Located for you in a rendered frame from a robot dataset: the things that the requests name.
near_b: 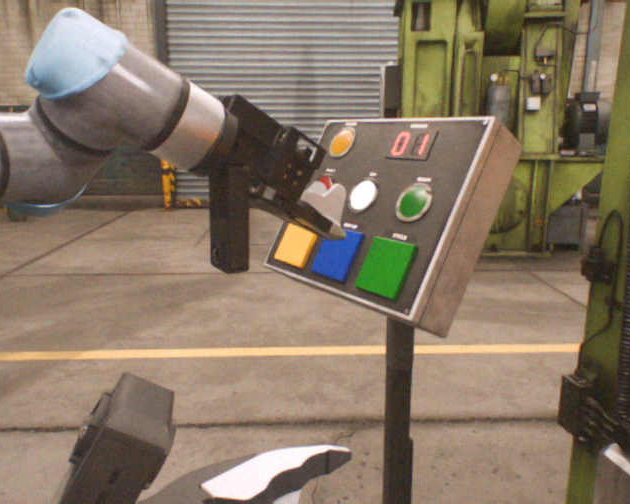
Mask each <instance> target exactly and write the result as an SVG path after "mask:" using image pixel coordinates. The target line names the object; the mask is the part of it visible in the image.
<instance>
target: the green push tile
mask: <svg viewBox="0 0 630 504"><path fill-rule="evenodd" d="M418 249H419V247H417V246H416V245H411V244H406V243H402V242H398V241H393V240H388V239H383V238H379V237H375V238H374V241H373V243H372V245H371V248H370V250H369V252H368V255H367V257H366V260H365V263H363V265H362V267H361V270H360V272H359V274H358V277H357V279H356V282H355V284H354V285H355V287H356V288H358V289H360V290H362V291H366V292H369V293H372V294H375V295H377V296H380V297H383V298H386V299H390V300H393V301H396V302H397V299H398V297H399V295H400V292H401V290H402V287H403V285H404V282H405V279H406V277H407V274H408V272H409V270H410V267H411V265H413V262H414V260H415V257H416V254H417V252H418Z"/></svg>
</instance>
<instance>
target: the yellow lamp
mask: <svg viewBox="0 0 630 504"><path fill-rule="evenodd" d="M351 140H352V133H351V132H350V131H344V132H342V133H340V134H339V135H338V136H336V138H335V139H334V141H333V143H332V152H333V154H334V155H340V153H342V152H344V151H345V150H346V149H347V148H348V146H349V145H350V143H351Z"/></svg>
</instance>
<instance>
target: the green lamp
mask: <svg viewBox="0 0 630 504"><path fill-rule="evenodd" d="M426 202H427V193H426V191H425V190H424V189H423V188H420V187H417V188H413V189H410V190H409V191H407V192H406V193H405V194H404V196H403V197H402V199H401V201H400V207H399V209H400V213H401V215H402V216H404V217H408V218H409V217H414V216H416V215H418V214H419V213H420V212H421V211H422V210H423V209H424V206H425V204H426Z"/></svg>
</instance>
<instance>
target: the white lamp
mask: <svg viewBox="0 0 630 504"><path fill-rule="evenodd" d="M374 191H375V189H374V185H373V184H372V183H371V182H364V183H361V184H360V185H358V186H357V187H356V189H355V190H354V192H353V194H352V197H351V203H352V206H353V208H355V209H361V208H363V207H366V206H367V204H368V203H369V202H370V201H371V199H372V197H373V195H374Z"/></svg>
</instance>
